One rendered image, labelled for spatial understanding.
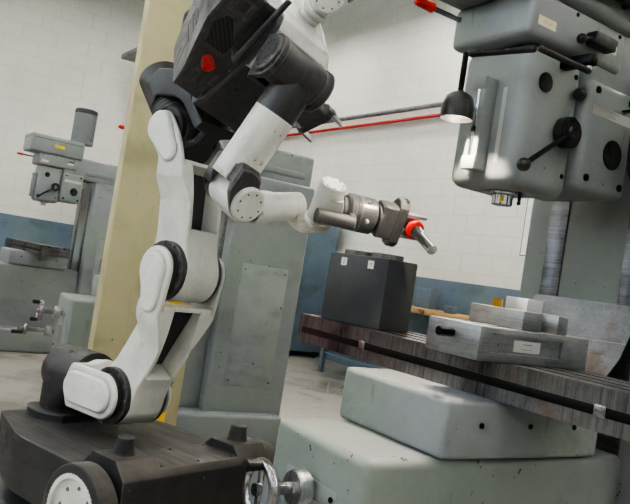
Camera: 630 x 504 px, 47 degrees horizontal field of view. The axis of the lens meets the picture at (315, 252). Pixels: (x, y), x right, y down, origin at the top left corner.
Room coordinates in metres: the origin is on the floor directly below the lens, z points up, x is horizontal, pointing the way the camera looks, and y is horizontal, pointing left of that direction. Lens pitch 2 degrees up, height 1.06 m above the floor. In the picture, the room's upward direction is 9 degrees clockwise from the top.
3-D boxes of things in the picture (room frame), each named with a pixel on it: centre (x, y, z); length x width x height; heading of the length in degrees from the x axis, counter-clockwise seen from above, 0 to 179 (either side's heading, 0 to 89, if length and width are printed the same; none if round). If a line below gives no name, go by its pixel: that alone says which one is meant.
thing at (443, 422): (1.69, -0.41, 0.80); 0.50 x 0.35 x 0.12; 124
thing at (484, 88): (1.62, -0.32, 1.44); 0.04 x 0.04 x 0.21; 34
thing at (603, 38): (1.61, -0.54, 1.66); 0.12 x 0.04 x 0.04; 124
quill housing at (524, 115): (1.69, -0.42, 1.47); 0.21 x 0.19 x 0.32; 34
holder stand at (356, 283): (1.99, -0.16, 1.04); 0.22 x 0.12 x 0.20; 43
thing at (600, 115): (1.79, -0.57, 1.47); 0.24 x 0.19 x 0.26; 34
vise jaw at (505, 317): (1.57, -0.43, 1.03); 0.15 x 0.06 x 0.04; 34
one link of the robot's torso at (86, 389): (1.88, 0.44, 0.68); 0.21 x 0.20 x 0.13; 52
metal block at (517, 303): (1.60, -0.47, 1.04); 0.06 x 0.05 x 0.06; 34
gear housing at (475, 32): (1.71, -0.45, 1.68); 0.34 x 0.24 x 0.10; 124
